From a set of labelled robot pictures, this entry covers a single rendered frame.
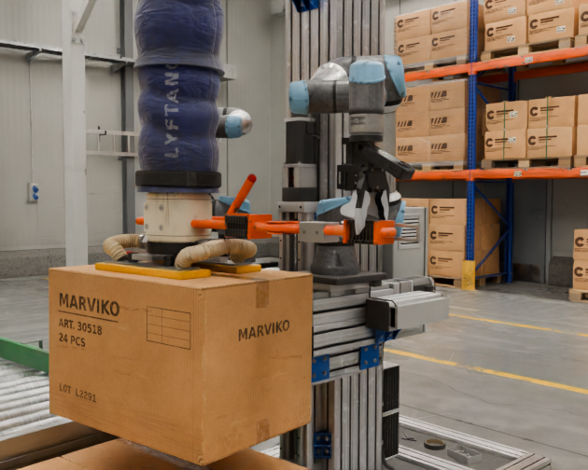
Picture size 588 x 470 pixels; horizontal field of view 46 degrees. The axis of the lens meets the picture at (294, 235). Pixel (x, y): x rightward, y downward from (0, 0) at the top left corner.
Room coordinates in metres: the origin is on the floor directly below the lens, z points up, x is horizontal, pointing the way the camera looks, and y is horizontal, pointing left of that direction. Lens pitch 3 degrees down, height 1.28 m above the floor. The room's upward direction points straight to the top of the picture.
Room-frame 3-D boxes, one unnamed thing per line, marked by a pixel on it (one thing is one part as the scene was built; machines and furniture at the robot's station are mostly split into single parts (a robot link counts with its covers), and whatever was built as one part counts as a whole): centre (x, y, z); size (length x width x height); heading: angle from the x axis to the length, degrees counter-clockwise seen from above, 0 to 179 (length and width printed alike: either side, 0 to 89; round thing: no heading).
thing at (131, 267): (1.78, 0.37, 1.10); 0.34 x 0.10 x 0.05; 52
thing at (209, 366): (1.85, 0.31, 0.87); 0.60 x 0.40 x 0.40; 52
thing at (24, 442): (2.11, 0.58, 0.58); 0.70 x 0.03 x 0.06; 138
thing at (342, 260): (2.11, -0.13, 1.09); 0.15 x 0.15 x 0.10
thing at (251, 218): (1.70, 0.11, 1.20); 0.10 x 0.08 x 0.06; 142
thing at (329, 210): (2.11, -0.13, 1.20); 0.13 x 0.12 x 0.14; 80
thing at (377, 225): (1.48, -0.16, 1.20); 0.08 x 0.07 x 0.05; 52
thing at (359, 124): (1.49, -0.15, 1.42); 0.08 x 0.08 x 0.05
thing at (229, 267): (1.93, 0.25, 1.10); 0.34 x 0.10 x 0.05; 52
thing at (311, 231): (1.57, -0.06, 1.19); 0.07 x 0.07 x 0.04; 52
